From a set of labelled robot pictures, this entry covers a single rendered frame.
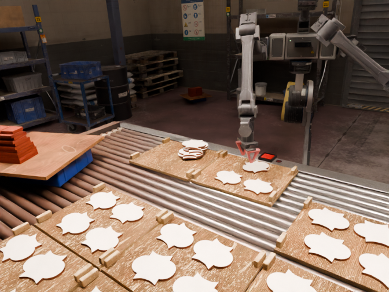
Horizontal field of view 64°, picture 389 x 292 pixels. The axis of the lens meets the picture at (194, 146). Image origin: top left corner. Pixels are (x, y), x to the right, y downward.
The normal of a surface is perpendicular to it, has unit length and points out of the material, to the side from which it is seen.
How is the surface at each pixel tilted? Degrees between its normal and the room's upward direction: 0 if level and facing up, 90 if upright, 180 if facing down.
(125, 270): 0
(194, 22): 90
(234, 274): 0
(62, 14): 90
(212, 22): 90
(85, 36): 90
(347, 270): 0
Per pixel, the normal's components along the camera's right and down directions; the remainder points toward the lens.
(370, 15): -0.59, 0.27
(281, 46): -0.29, 0.39
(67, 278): -0.04, -0.92
